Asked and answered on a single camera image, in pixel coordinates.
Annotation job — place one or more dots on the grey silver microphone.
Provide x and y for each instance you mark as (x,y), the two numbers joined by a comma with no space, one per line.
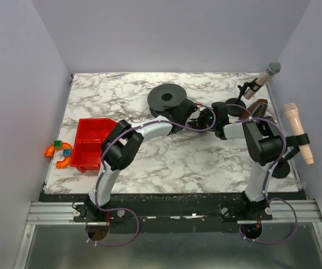
(261,78)

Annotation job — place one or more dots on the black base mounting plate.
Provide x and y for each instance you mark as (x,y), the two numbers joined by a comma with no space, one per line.
(165,213)

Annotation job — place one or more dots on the black filament spool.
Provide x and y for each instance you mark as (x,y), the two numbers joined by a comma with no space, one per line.
(165,96)

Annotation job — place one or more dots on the blue toy brick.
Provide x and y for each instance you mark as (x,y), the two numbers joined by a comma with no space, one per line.
(67,152)

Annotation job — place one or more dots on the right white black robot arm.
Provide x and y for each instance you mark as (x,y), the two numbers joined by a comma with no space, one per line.
(265,142)

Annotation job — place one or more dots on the red plastic bin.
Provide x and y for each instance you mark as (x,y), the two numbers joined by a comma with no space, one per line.
(91,133)

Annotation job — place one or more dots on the black round microphone stand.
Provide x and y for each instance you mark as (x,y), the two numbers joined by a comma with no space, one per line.
(235,106)

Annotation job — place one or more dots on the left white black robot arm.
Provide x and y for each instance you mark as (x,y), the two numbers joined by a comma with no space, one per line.
(122,144)

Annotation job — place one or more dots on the brown wooden metronome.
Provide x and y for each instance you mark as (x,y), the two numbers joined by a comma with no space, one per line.
(256,109)

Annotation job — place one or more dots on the green toy brick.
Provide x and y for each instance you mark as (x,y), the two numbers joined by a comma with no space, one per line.
(57,144)

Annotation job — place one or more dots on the pink beige microphone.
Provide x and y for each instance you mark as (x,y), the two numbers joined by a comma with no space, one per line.
(291,112)

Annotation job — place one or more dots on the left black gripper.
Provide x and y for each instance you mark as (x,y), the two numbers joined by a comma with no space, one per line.
(185,107)

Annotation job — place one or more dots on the orange toy brick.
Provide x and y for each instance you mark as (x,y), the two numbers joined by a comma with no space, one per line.
(49,152)

